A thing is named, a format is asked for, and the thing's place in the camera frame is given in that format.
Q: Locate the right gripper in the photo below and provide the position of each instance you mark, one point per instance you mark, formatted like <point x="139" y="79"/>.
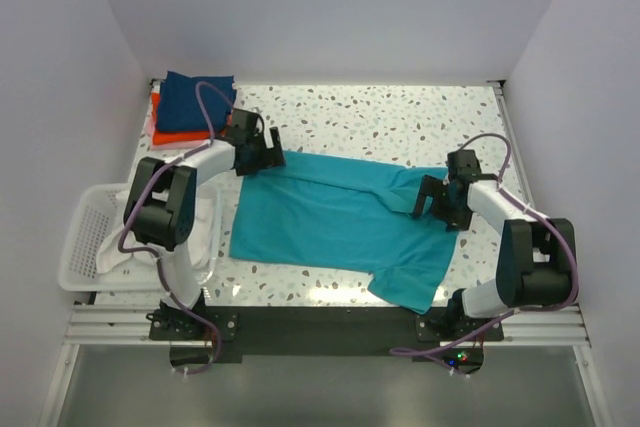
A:
<point x="430" y="187"/>

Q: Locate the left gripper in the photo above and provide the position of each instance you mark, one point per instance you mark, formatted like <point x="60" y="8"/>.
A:
<point x="271" y="158"/>

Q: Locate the teal t shirt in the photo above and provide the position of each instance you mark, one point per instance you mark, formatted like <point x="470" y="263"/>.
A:
<point x="348" y="214"/>

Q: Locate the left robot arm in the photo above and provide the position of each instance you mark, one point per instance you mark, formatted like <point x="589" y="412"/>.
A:
<point x="161" y="209"/>

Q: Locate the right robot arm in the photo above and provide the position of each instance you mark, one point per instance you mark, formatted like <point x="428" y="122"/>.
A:
<point x="536" y="266"/>

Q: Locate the white t shirt in basket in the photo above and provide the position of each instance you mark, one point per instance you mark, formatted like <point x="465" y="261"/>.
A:
<point x="109" y="258"/>

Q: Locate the folded navy blue t shirt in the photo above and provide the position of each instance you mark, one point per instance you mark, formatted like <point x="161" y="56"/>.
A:
<point x="178" y="109"/>

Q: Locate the folded orange t shirt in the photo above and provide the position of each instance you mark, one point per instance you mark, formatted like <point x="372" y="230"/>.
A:
<point x="180" y="136"/>

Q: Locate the folded pink t shirt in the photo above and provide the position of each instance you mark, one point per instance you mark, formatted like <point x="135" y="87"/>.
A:
<point x="170" y="144"/>

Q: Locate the white plastic basket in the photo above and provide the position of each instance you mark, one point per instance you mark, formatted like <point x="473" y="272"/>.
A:
<point x="92" y="221"/>

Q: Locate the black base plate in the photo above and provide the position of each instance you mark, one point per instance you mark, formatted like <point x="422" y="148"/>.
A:
<point x="229" y="334"/>

